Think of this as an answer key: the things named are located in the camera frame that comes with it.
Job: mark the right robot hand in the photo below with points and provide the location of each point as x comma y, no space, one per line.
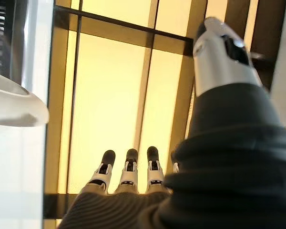
224,167

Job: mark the white round plate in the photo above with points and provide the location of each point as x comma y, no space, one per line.
14,107

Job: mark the stainless steel sink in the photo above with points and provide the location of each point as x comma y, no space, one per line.
16,47

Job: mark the yellow window with dark frame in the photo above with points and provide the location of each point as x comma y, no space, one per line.
109,95

